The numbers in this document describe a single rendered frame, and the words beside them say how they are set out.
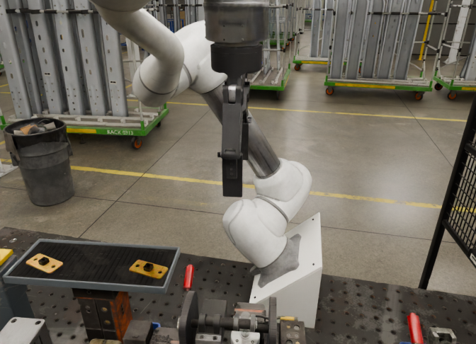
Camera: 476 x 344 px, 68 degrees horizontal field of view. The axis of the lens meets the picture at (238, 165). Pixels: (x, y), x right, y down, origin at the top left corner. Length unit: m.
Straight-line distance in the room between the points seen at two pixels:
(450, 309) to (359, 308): 0.33
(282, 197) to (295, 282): 0.29
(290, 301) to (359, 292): 0.34
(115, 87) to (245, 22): 4.42
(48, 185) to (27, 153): 0.35
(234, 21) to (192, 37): 0.54
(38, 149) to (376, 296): 2.80
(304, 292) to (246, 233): 0.26
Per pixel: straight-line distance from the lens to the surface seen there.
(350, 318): 1.41
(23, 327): 0.91
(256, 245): 1.22
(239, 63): 0.50
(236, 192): 0.53
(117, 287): 0.84
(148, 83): 0.89
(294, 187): 1.26
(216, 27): 0.50
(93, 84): 4.99
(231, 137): 0.47
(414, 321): 0.84
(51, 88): 5.31
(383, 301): 1.51
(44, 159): 3.44
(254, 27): 0.50
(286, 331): 0.78
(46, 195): 3.61
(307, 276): 1.19
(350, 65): 7.32
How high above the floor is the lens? 1.72
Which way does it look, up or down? 25 degrees down
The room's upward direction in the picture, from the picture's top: straight up
